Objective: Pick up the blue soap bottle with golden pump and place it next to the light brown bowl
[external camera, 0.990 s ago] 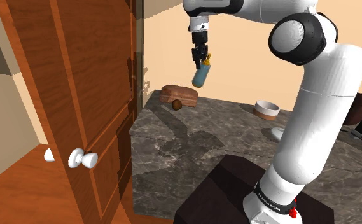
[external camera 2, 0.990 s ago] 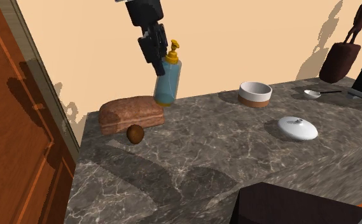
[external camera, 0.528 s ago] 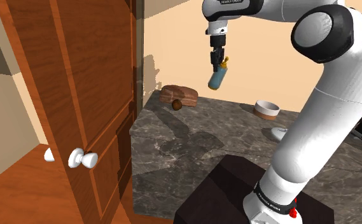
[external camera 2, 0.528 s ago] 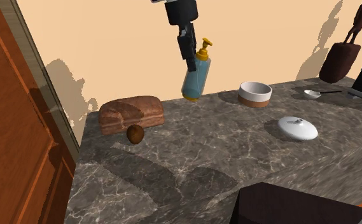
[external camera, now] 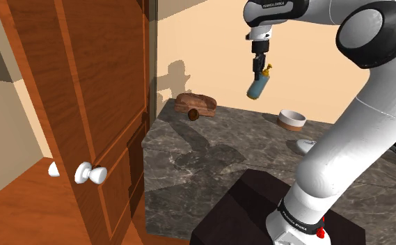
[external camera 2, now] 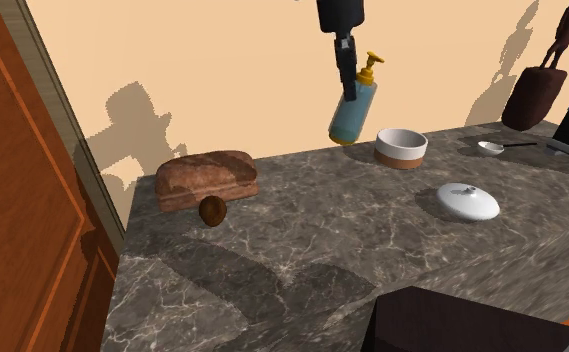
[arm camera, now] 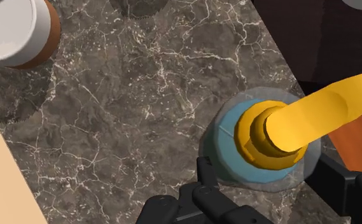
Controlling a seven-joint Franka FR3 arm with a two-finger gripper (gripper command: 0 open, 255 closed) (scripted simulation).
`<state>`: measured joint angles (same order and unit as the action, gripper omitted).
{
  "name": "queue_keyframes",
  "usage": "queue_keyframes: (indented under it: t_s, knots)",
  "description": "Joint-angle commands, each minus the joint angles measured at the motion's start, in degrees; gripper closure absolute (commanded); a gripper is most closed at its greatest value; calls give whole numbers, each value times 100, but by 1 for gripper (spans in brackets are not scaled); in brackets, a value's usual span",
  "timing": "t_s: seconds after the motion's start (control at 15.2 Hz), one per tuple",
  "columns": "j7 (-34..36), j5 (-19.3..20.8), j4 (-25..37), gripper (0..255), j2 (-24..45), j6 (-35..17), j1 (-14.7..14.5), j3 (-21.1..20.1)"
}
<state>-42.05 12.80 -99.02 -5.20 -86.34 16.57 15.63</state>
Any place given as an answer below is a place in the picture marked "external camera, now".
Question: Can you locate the blue spray bottle yellow nozzle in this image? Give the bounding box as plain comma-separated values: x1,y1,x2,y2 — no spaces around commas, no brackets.
246,63,274,101

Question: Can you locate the white bowl brown base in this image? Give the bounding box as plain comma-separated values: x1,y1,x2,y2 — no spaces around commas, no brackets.
276,109,308,132

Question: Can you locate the brown bread loaf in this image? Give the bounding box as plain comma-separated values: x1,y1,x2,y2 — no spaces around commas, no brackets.
174,93,217,118

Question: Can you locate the white flat dish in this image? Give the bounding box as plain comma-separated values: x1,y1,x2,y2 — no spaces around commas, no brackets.
294,139,317,155

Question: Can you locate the dark robot stand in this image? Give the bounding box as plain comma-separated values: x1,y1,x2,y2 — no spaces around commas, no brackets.
189,168,367,245

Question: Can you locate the brown wooden door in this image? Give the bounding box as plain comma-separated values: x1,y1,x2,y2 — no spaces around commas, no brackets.
0,0,159,245

